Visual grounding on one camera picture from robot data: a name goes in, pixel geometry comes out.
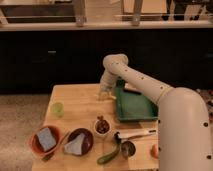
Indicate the green plastic cup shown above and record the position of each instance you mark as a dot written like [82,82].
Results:
[57,109]

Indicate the blue sponge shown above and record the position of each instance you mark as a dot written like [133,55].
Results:
[46,139]

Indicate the orange bowl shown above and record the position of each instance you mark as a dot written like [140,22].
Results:
[36,146]

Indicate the green cucumber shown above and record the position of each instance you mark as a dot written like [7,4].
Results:
[108,157]

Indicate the grey crumpled cloth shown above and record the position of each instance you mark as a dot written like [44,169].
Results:
[74,147]

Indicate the orange fruit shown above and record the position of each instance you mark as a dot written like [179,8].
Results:
[154,151]

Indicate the small metal cup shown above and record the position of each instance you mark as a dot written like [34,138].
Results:
[128,149]

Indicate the white cup with contents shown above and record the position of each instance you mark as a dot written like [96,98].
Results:
[101,127]

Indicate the green plastic tray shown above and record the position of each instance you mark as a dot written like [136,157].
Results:
[133,106]

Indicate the dark brown bowl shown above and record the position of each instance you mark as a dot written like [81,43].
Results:
[87,142]

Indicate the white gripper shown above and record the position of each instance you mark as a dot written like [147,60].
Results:
[108,81]

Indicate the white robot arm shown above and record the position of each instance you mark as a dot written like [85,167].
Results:
[184,133]

